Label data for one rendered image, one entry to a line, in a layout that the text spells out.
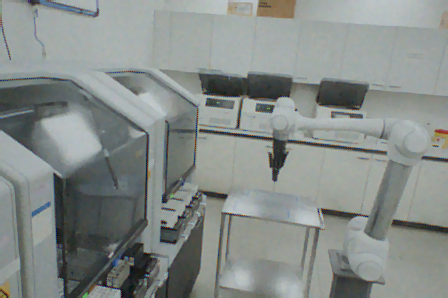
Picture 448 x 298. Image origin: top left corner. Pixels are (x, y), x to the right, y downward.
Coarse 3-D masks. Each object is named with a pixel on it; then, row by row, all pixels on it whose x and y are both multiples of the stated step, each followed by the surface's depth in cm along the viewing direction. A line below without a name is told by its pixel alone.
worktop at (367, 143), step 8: (200, 128) 418; (208, 128) 416; (216, 128) 414; (224, 128) 417; (304, 136) 411; (312, 136) 414; (336, 144) 393; (344, 144) 392; (352, 144) 391; (360, 144) 394; (368, 144) 398; (432, 152) 385; (440, 152) 389
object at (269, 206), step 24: (240, 192) 248; (264, 192) 252; (240, 216) 214; (264, 216) 214; (288, 216) 217; (312, 216) 220; (240, 264) 257; (264, 264) 259; (288, 264) 262; (312, 264) 214; (216, 288) 230; (240, 288) 230; (264, 288) 232; (288, 288) 235
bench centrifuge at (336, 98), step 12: (324, 84) 405; (336, 84) 401; (348, 84) 397; (360, 84) 392; (324, 96) 427; (336, 96) 422; (348, 96) 418; (360, 96) 414; (324, 108) 396; (336, 108) 397; (348, 108) 433; (360, 108) 418; (312, 132) 409; (324, 132) 395; (336, 132) 393; (348, 132) 390
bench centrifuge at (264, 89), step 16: (256, 80) 421; (272, 80) 415; (288, 80) 410; (256, 96) 450; (272, 96) 447; (288, 96) 428; (256, 112) 404; (272, 112) 402; (240, 128) 412; (256, 128) 408
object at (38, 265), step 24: (0, 72) 131; (24, 72) 141; (48, 72) 152; (72, 72) 154; (120, 96) 159; (144, 120) 153; (0, 144) 87; (0, 168) 81; (24, 168) 84; (48, 168) 90; (24, 192) 82; (48, 192) 90; (24, 216) 83; (24, 240) 85; (48, 240) 93; (144, 240) 166; (24, 264) 87; (48, 264) 94; (24, 288) 89; (48, 288) 96
